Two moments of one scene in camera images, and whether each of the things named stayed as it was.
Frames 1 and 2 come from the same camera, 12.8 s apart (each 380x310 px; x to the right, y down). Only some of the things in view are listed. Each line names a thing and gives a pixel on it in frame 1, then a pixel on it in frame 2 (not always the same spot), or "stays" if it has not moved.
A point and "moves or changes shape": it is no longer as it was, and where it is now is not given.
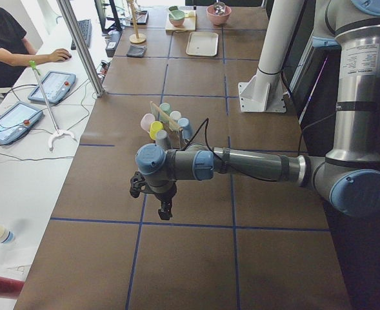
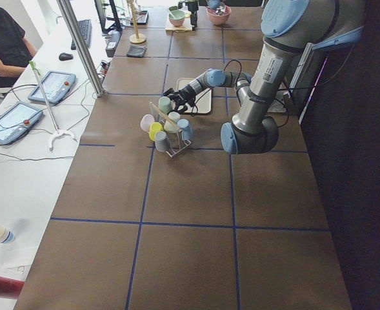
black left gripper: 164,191 to 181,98
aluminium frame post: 92,74 stays
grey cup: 162,139 stays
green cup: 167,108 moves or changes shape
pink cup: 146,121 stays
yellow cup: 155,126 stays
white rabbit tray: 202,44 to 202,99
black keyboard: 86,28 stays
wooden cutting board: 189,24 stays
